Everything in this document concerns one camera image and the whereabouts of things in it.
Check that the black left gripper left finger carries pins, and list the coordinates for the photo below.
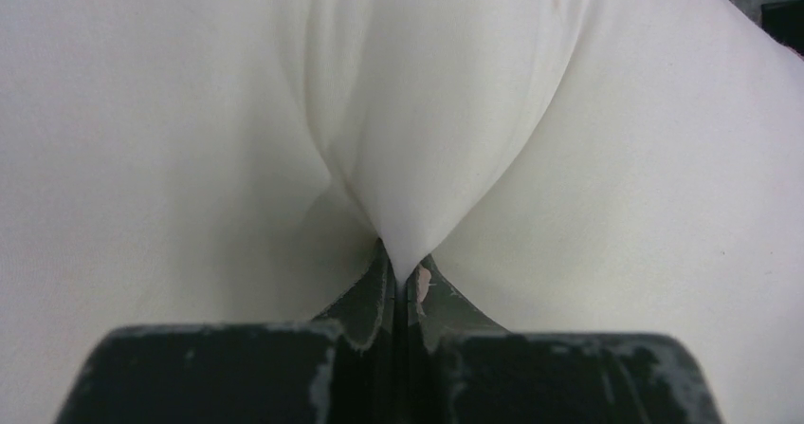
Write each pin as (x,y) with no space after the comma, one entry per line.
(335,368)

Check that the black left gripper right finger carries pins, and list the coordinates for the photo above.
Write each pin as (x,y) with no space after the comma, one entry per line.
(466,368)

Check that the white pillow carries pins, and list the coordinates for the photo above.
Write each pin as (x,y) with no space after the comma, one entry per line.
(571,165)

